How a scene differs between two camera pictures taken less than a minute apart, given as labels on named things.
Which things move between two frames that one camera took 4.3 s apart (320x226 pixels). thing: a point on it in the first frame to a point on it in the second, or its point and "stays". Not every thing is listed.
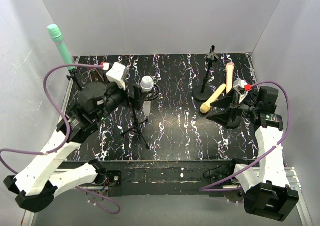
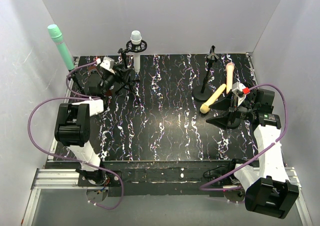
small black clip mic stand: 72,76 stays
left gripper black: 135,97 to 117,71
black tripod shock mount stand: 137,125 to 130,76
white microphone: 147,84 to 136,38
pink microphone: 230,69 stays
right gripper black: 233,113 stays
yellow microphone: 205,107 stays
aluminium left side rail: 75,61 stays
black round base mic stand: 203,92 stays
